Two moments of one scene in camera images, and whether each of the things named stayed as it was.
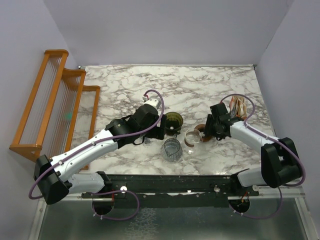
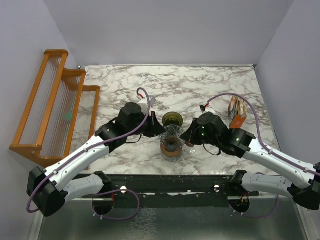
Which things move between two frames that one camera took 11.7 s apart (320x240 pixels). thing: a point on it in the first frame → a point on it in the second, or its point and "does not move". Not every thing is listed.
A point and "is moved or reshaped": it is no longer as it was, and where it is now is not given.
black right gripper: (209, 128) → (188, 135)
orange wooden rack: (61, 111) does not move
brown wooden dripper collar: (201, 128) is moved or reshaped
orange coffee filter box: (237, 107) does not move
